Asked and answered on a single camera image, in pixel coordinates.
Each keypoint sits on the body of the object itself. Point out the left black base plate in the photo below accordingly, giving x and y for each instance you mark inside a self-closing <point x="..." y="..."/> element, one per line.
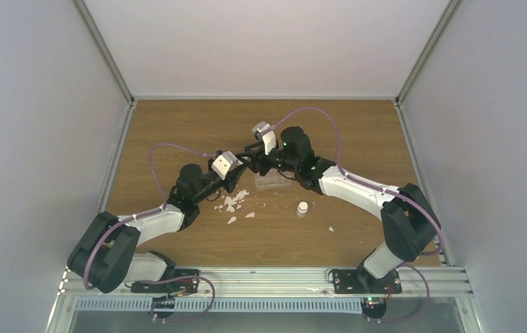
<point x="186" y="286"/>

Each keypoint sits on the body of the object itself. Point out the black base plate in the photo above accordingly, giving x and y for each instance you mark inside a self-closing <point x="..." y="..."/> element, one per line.
<point x="358" y="281"/>
<point x="186" y="286"/>

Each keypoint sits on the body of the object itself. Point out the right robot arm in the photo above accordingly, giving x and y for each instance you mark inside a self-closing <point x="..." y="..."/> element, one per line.
<point x="406" y="216"/>

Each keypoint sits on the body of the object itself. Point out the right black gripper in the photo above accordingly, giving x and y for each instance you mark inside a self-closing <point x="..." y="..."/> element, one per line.
<point x="262" y="162"/>

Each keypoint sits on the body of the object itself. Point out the clear plastic pill organizer box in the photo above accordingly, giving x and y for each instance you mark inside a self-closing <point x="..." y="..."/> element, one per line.
<point x="272" y="179"/>

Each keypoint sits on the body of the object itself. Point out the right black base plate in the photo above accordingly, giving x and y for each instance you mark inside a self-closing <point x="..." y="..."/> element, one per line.
<point x="358" y="281"/>

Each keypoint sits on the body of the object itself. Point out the white pill fragments pile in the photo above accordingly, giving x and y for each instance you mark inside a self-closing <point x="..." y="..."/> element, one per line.
<point x="234" y="205"/>

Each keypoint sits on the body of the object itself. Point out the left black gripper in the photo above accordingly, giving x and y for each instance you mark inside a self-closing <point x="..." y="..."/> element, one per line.
<point x="233" y="175"/>

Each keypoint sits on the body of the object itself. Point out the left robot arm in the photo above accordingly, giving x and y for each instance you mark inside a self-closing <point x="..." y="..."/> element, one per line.
<point x="106" y="256"/>

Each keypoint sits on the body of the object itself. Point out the white slotted cable duct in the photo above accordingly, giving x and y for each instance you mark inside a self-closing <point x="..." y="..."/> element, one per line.
<point x="242" y="305"/>

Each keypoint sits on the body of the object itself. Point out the capped white pill bottle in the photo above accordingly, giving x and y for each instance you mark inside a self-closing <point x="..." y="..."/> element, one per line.
<point x="302" y="209"/>

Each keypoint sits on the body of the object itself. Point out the aluminium front rail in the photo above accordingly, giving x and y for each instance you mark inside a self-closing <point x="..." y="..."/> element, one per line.
<point x="316" y="282"/>

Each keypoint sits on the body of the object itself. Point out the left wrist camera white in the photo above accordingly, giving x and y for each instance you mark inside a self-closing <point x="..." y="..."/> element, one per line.
<point x="223" y="163"/>

